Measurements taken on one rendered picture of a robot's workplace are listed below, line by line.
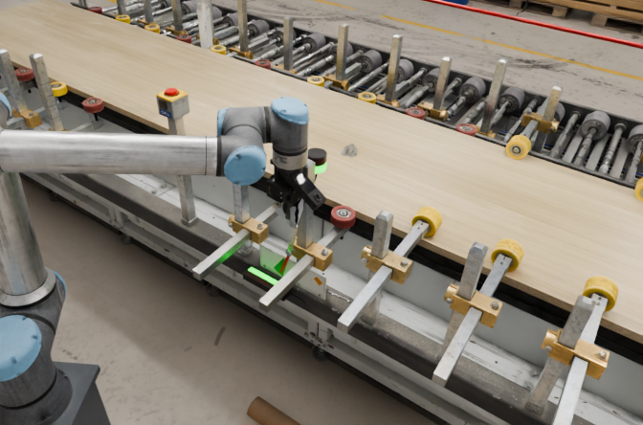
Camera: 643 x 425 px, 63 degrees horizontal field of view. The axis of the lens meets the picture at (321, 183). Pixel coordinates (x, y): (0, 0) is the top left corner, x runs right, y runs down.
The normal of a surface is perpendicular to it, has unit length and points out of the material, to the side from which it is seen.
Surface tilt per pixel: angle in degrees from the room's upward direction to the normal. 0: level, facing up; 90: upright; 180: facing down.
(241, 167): 91
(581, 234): 0
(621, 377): 90
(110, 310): 0
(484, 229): 0
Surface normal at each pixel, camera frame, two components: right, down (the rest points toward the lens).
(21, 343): 0.05, -0.76
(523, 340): -0.55, 0.47
